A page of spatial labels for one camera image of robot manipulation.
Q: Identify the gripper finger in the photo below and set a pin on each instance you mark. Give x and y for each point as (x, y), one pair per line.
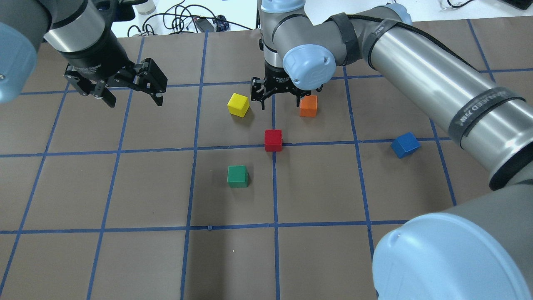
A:
(262, 100)
(99, 90)
(146, 77)

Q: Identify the red wooden block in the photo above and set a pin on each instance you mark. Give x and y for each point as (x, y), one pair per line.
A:
(273, 140)

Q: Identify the yellow wooden block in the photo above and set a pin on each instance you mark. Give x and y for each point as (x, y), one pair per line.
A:
(238, 105)

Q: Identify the orange wooden block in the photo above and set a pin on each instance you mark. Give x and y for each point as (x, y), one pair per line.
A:
(308, 106)

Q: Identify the green wooden block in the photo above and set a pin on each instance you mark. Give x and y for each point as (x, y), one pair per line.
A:
(237, 176)

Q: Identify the blue wooden block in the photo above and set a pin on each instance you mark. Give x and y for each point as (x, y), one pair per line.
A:
(405, 145)

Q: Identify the black power adapter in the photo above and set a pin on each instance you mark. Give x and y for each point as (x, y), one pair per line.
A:
(204, 24)

